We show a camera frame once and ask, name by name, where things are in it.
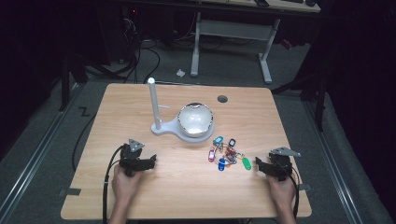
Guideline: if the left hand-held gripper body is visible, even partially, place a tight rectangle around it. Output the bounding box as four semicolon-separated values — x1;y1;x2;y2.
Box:
119;138;146;178

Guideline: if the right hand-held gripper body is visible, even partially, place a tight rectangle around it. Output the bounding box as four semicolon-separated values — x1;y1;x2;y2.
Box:
268;146;303;183

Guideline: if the person's right hand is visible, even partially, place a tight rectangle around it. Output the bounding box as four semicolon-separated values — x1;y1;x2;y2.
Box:
266;174;297;209

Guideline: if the person's left hand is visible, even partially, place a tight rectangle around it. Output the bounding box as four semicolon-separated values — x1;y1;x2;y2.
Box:
110;163;145;203

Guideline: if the pile of coloured key tags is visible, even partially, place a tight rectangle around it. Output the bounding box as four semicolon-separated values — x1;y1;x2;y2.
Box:
207;135;252;173

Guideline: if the white stand with pole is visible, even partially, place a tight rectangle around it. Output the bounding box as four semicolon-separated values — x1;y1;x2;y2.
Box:
147;77;216;145

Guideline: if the shiny silver bowl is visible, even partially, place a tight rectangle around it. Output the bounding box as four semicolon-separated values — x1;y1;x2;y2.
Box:
177;102;215;139

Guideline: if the black metal stand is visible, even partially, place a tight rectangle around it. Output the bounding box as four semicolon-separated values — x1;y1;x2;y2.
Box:
58;54;90;112
271;69;328;133

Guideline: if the white-framed desk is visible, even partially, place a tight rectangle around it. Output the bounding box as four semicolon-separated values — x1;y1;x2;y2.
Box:
189;0;322;85

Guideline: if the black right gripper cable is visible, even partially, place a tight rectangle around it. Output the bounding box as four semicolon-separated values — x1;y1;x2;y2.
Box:
287;170;302;219

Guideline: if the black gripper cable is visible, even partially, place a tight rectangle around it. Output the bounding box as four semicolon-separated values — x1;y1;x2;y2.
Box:
287;170;302;219
102;144;126;224

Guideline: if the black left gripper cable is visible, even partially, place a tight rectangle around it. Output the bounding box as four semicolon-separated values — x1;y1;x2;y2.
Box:
102;144;126;224

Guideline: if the metal floor rail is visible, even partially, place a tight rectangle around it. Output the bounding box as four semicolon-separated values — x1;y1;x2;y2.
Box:
303;101;365;224
0;81;82;220

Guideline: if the black floor cable loop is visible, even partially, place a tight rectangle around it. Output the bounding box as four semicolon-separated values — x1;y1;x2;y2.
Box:
141;46;162;84

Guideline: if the black floor cable bundle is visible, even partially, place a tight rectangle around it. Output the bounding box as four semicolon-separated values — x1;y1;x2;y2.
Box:
83;17;143;83

